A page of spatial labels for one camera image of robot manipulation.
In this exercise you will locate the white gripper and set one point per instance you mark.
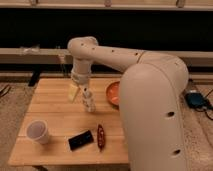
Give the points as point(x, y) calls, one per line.
point(80, 79)

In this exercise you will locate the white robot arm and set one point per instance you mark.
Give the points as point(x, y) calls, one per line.
point(149, 100)

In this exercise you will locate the orange bowl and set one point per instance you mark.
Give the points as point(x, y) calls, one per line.
point(112, 93)

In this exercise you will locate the black table leg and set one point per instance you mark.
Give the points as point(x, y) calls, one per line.
point(35, 76)

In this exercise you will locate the wooden table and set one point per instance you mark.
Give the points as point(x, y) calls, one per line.
point(66, 119)

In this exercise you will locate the black rectangular box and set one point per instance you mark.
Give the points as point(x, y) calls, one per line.
point(80, 140)

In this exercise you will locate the dark red oblong object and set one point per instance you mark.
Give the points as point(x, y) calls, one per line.
point(100, 137)

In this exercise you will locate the white paper cup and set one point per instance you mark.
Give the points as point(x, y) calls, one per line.
point(38, 132)

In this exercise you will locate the blue device on floor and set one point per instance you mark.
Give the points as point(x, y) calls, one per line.
point(195, 99)

